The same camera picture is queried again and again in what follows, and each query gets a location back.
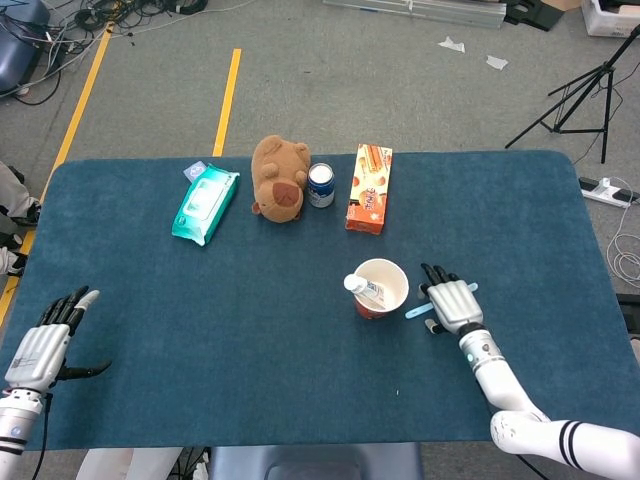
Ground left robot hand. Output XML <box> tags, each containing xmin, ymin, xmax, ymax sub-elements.
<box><xmin>3</xmin><ymin>285</ymin><xmax>113</xmax><ymax>391</ymax></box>

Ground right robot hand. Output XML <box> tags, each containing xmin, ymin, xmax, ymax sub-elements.
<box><xmin>417</xmin><ymin>263</ymin><xmax>486</xmax><ymax>335</ymax></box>

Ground light blue toothbrush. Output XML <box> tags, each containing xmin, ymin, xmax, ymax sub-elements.
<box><xmin>404</xmin><ymin>282</ymin><xmax>480</xmax><ymax>320</ymax></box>

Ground red paper noodle cup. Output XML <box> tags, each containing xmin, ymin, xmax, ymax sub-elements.
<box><xmin>352</xmin><ymin>257</ymin><xmax>410</xmax><ymax>321</ymax></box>

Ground white toothpaste tube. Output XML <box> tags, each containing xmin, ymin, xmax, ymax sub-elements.
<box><xmin>343</xmin><ymin>273</ymin><xmax>387</xmax><ymax>305</ymax></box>

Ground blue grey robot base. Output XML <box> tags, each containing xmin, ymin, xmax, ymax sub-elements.
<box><xmin>207</xmin><ymin>442</ymin><xmax>424</xmax><ymax>480</ymax></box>

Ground orange biscuit box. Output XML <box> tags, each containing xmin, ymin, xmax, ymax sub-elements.
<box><xmin>344</xmin><ymin>143</ymin><xmax>394</xmax><ymax>236</ymax></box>

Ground white robot body shell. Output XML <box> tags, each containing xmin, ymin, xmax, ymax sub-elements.
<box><xmin>74</xmin><ymin>447</ymin><xmax>184</xmax><ymax>480</ymax></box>

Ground seated person legs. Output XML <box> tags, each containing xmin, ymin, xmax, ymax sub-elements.
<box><xmin>0</xmin><ymin>160</ymin><xmax>44</xmax><ymax>277</ymax></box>

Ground blue white drink can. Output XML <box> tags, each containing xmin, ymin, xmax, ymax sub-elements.
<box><xmin>306</xmin><ymin>162</ymin><xmax>336</xmax><ymax>209</ymax></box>

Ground black equipment case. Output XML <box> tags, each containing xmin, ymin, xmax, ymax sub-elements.
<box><xmin>615</xmin><ymin>292</ymin><xmax>640</xmax><ymax>335</ymax></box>

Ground white power strip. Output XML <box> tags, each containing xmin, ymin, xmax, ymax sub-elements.
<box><xmin>578</xmin><ymin>176</ymin><xmax>640</xmax><ymax>209</ymax></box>

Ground blue table cloth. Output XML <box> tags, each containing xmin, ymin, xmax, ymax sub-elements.
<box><xmin>0</xmin><ymin>149</ymin><xmax>629</xmax><ymax>451</ymax></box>

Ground brown plush capybara toy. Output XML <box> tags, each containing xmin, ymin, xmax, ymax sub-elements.
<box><xmin>250</xmin><ymin>134</ymin><xmax>312</xmax><ymax>223</ymax></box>

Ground green wet wipes pack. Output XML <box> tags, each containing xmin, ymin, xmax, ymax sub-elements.
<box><xmin>171</xmin><ymin>162</ymin><xmax>241</xmax><ymax>247</ymax></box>

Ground small lavender tissue packet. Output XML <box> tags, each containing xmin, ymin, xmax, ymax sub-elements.
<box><xmin>182</xmin><ymin>159</ymin><xmax>209</xmax><ymax>182</ymax></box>

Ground black tripod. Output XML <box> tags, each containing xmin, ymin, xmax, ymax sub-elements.
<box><xmin>504</xmin><ymin>24</ymin><xmax>640</xmax><ymax>165</ymax></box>

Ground dark blue seat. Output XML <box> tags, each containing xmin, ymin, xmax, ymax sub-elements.
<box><xmin>0</xmin><ymin>0</ymin><xmax>51</xmax><ymax>94</ymax></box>

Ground aluminium profile rails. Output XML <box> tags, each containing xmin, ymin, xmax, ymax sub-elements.
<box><xmin>322</xmin><ymin>0</ymin><xmax>507</xmax><ymax>29</ymax></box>

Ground black stand base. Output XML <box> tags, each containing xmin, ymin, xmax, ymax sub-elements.
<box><xmin>504</xmin><ymin>0</ymin><xmax>566</xmax><ymax>32</ymax></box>

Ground white plastic crate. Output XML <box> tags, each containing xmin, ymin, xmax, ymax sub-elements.
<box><xmin>582</xmin><ymin>0</ymin><xmax>640</xmax><ymax>37</ymax></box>

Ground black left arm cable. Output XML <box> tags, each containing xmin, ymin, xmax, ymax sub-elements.
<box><xmin>29</xmin><ymin>392</ymin><xmax>54</xmax><ymax>480</ymax></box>

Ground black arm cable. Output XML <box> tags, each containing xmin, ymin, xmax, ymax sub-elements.
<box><xmin>29</xmin><ymin>392</ymin><xmax>54</xmax><ymax>480</ymax></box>
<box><xmin>519</xmin><ymin>452</ymin><xmax>549</xmax><ymax>480</ymax></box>

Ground white cable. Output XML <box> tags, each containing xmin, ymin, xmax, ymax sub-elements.
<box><xmin>607</xmin><ymin>202</ymin><xmax>640</xmax><ymax>289</ymax></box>

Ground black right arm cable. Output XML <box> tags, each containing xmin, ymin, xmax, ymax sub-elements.
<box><xmin>519</xmin><ymin>452</ymin><xmax>549</xmax><ymax>480</ymax></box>

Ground black cable pile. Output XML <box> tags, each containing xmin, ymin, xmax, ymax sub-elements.
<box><xmin>14</xmin><ymin>0</ymin><xmax>211</xmax><ymax>104</ymax></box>

